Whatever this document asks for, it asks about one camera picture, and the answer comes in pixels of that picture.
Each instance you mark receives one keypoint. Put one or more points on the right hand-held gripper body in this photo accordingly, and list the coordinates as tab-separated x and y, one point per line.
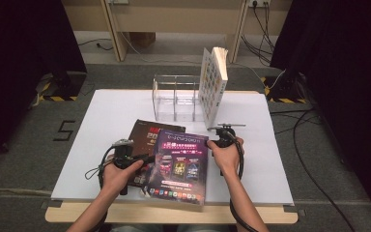
223	137

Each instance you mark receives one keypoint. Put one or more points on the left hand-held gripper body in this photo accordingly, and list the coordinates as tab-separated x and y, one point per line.
124	154

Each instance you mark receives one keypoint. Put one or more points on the black and red magazine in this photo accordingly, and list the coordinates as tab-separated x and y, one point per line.
146	135

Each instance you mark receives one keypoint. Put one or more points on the purple magazine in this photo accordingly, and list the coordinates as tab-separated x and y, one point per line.
180	167

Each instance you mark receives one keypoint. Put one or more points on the white book with picture grid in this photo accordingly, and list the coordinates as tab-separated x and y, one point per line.
212	87

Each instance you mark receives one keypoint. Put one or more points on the clear acrylic book rack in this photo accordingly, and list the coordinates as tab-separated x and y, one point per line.
174	103

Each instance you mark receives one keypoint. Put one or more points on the person's right hand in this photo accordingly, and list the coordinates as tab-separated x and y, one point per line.
227	158

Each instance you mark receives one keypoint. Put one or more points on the person's left hand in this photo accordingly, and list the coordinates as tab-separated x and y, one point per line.
119	179

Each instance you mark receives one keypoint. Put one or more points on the white table sheet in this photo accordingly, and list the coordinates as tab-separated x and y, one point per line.
103	106

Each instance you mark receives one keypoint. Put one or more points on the black stand base hazard tape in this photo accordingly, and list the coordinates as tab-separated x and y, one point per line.
66	85
286	87

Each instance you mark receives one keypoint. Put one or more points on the beige desk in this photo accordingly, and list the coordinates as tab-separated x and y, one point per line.
174	17

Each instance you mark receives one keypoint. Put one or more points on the black curtain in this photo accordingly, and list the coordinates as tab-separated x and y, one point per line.
13	64
351	64

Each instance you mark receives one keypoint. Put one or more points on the white wall socket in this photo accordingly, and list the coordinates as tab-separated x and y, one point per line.
118	1
259	2

